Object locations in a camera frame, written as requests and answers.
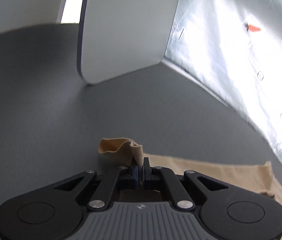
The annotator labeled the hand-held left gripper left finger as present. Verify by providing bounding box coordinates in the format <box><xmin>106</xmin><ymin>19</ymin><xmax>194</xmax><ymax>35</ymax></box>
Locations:
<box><xmin>53</xmin><ymin>164</ymin><xmax>140</xmax><ymax>211</ymax></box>

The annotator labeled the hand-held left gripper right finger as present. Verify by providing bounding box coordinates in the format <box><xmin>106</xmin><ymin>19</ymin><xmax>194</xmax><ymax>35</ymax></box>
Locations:
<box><xmin>140</xmin><ymin>157</ymin><xmax>230</xmax><ymax>209</ymax></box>

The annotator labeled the beige garment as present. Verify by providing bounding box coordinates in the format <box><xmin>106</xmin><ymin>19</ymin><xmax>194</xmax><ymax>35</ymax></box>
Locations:
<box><xmin>98</xmin><ymin>137</ymin><xmax>282</xmax><ymax>240</ymax></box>

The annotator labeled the white board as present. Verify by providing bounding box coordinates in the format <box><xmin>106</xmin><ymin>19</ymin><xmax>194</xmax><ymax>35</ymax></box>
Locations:
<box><xmin>77</xmin><ymin>0</ymin><xmax>186</xmax><ymax>85</ymax></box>

